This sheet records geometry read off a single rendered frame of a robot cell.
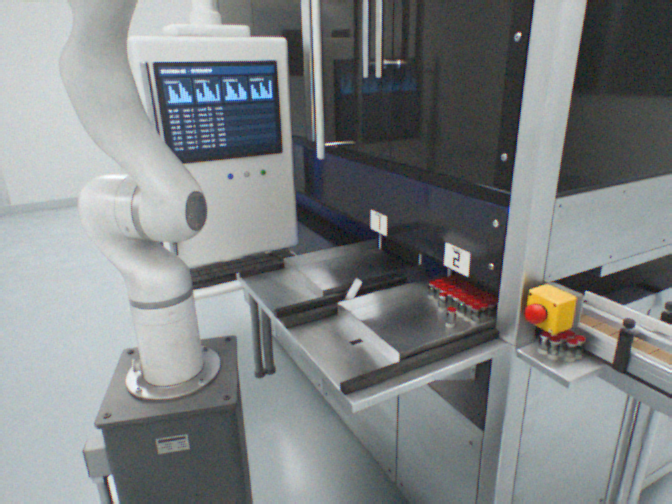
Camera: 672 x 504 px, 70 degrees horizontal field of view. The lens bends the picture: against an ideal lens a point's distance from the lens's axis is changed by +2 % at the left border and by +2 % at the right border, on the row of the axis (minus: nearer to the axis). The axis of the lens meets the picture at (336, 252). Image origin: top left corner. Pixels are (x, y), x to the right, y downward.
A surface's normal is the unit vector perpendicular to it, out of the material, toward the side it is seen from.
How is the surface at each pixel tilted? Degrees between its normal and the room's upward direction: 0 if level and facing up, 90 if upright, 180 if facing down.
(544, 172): 90
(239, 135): 90
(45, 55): 90
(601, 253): 90
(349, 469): 0
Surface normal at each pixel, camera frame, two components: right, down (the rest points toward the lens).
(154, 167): 0.74, -0.16
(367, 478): -0.02, -0.93
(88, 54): 0.36, 0.71
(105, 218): -0.24, 0.46
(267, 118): 0.48, 0.31
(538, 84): -0.88, 0.19
